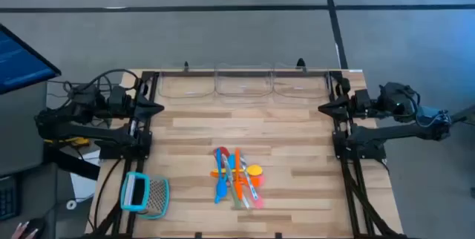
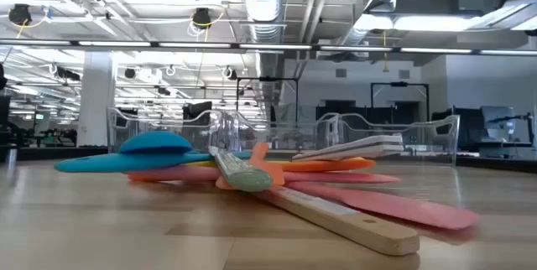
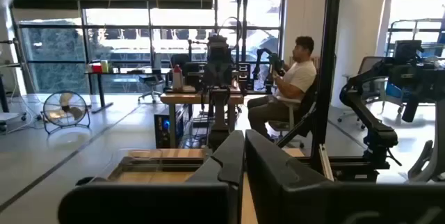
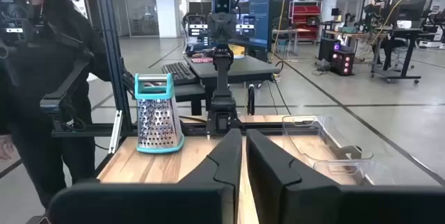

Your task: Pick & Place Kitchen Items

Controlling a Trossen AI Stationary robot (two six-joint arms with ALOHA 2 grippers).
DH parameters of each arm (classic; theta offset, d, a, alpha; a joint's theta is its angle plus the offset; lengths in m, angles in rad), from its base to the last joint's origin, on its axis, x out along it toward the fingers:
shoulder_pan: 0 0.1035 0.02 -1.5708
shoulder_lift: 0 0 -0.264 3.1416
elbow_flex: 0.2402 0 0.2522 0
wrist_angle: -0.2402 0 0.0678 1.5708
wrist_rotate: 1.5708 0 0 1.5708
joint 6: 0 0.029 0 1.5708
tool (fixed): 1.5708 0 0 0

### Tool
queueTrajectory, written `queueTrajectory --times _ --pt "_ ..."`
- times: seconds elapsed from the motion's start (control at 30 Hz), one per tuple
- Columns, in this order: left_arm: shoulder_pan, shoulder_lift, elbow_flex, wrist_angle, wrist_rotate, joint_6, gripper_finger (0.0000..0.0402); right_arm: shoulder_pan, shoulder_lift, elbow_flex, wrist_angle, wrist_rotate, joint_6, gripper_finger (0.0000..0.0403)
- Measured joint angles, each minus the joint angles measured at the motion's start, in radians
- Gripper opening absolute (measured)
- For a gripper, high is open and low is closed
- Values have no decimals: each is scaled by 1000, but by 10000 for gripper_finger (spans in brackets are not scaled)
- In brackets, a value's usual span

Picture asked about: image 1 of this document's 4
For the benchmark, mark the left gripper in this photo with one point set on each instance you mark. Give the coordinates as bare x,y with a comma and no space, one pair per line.
120,101

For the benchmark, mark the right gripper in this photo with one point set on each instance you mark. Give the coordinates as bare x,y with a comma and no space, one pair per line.
360,102

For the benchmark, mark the blue silicone spoon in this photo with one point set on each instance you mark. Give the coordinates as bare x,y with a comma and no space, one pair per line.
221,192

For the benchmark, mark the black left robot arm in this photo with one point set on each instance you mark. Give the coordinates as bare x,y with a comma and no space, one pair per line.
92,131

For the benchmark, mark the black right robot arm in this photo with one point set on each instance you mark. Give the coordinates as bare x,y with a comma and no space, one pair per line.
393,131

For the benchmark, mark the clear plastic bin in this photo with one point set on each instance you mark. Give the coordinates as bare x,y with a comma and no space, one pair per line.
300,87
185,87
243,85

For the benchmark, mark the teal box grater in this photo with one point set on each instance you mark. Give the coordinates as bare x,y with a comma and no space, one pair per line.
159,196

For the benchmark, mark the black stand leg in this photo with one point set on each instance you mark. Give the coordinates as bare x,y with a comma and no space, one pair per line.
74,164

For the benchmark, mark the white paper sheet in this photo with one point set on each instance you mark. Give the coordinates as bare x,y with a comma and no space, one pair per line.
83,189

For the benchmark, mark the gray cabinet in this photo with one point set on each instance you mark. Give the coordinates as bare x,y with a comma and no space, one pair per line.
22,131

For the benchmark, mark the dark metal bar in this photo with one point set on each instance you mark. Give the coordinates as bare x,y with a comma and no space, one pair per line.
465,114

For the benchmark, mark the blue screen monitor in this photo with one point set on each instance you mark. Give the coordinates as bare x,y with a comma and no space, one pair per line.
22,61

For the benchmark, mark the black computer mouse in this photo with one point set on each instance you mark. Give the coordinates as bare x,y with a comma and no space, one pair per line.
39,225

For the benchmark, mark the black keyboard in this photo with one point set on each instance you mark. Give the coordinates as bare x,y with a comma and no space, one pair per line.
7,198

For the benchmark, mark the person's hand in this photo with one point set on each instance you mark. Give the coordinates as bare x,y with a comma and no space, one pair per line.
20,233

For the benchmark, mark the small black bracket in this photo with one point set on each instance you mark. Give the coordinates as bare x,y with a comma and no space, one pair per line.
278,236
198,236
186,66
300,64

